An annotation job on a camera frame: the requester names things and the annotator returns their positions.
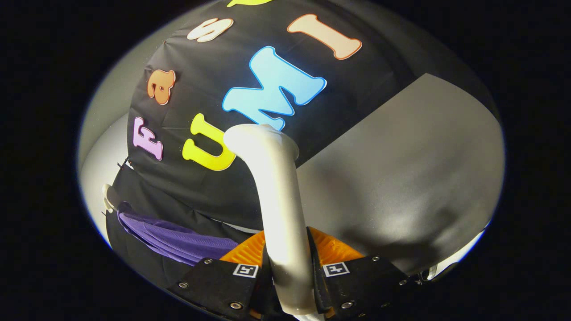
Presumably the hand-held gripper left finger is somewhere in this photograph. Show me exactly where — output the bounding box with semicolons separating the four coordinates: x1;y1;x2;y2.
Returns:
167;230;273;319

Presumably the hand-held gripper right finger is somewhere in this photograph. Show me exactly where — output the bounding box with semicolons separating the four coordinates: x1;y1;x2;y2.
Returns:
307;226;422;319

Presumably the purple corduroy jacket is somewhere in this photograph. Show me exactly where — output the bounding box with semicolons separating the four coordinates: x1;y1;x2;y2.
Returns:
117;202;240;267

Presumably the white garment steamer head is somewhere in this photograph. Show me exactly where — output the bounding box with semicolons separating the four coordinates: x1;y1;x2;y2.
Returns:
223;124;319;319

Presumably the white clothes hanger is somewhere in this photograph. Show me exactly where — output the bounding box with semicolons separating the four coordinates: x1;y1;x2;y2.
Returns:
102;184;121;212

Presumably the grey cabinet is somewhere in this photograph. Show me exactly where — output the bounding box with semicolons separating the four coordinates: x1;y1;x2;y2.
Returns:
297;73;505;281

